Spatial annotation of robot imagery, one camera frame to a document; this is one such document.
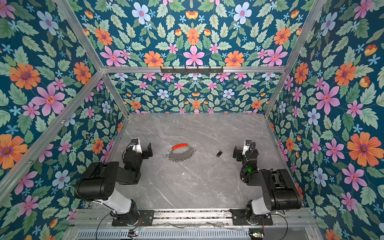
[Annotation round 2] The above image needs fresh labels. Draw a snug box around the aluminium cage frame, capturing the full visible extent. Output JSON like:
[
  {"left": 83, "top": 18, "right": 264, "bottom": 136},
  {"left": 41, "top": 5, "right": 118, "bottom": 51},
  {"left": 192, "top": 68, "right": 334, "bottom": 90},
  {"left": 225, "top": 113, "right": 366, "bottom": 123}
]
[{"left": 0, "top": 0, "right": 328, "bottom": 208}]

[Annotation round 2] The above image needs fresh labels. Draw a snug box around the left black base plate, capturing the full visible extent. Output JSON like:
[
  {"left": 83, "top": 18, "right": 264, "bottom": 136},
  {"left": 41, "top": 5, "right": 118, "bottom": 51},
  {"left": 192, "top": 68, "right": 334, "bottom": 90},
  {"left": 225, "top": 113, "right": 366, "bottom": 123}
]
[{"left": 112, "top": 210, "right": 155, "bottom": 227}]

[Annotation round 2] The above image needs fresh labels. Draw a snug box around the grey wall hook rack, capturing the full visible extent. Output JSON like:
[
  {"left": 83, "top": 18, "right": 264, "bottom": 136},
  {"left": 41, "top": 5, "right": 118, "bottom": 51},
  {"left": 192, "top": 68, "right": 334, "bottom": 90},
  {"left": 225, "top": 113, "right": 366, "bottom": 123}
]
[{"left": 160, "top": 67, "right": 224, "bottom": 74}]

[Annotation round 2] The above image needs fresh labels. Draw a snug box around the red handled key ring organizer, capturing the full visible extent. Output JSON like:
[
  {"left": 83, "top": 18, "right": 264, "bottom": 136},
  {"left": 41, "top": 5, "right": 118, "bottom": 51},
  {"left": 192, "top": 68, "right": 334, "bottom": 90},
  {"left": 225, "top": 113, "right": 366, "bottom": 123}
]
[{"left": 167, "top": 143, "right": 196, "bottom": 163}]

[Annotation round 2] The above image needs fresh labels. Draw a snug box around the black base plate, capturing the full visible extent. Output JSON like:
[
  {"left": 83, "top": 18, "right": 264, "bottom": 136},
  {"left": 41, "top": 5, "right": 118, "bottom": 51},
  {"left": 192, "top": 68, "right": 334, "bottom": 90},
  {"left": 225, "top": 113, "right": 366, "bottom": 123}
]
[
  {"left": 112, "top": 210, "right": 155, "bottom": 227},
  {"left": 229, "top": 209, "right": 273, "bottom": 226}
]

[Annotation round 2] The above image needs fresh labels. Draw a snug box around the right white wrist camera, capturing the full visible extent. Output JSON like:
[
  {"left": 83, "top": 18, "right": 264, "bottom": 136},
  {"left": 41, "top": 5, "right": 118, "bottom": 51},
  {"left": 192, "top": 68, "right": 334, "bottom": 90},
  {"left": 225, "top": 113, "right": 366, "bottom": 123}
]
[{"left": 242, "top": 140, "right": 253, "bottom": 156}]

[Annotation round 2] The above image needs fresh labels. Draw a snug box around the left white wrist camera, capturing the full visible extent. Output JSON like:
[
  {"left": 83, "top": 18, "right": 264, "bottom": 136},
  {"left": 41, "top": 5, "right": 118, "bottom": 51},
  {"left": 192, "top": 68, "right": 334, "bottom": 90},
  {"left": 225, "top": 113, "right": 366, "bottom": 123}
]
[{"left": 131, "top": 138, "right": 143, "bottom": 154}]

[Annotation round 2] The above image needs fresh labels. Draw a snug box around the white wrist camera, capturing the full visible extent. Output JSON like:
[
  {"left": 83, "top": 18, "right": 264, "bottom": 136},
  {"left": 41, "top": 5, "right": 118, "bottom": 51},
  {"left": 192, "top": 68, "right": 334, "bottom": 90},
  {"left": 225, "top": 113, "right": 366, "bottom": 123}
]
[
  {"left": 242, "top": 140, "right": 253, "bottom": 156},
  {"left": 131, "top": 138, "right": 143, "bottom": 154}
]

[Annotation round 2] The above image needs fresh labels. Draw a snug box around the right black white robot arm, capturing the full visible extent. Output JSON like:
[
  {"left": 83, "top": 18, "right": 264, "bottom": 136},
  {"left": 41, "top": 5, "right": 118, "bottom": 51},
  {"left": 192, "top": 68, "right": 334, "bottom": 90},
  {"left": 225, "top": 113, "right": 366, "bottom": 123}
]
[{"left": 230, "top": 143, "right": 302, "bottom": 226}]

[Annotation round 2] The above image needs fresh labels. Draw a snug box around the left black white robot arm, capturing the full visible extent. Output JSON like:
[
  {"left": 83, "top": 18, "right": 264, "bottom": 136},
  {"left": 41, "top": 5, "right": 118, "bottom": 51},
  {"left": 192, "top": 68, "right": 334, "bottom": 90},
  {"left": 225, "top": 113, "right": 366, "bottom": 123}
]
[{"left": 75, "top": 139, "right": 154, "bottom": 227}]

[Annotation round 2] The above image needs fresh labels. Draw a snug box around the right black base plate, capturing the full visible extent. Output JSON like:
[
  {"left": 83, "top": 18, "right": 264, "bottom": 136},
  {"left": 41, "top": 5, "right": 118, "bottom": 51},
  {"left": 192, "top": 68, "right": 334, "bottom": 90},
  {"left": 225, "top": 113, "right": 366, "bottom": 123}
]
[{"left": 229, "top": 209, "right": 273, "bottom": 226}]

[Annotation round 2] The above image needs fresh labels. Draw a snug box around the white vented cable duct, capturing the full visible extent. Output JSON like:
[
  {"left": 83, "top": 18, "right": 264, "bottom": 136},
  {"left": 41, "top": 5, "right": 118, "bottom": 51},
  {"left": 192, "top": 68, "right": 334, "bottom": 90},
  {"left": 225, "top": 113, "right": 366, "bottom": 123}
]
[{"left": 76, "top": 229, "right": 251, "bottom": 240}]

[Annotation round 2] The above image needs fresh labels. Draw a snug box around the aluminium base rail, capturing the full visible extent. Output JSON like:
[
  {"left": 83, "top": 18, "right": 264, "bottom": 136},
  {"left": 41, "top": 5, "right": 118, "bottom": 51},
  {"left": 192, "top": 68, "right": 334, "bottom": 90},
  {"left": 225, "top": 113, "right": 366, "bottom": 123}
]
[{"left": 69, "top": 208, "right": 318, "bottom": 229}]

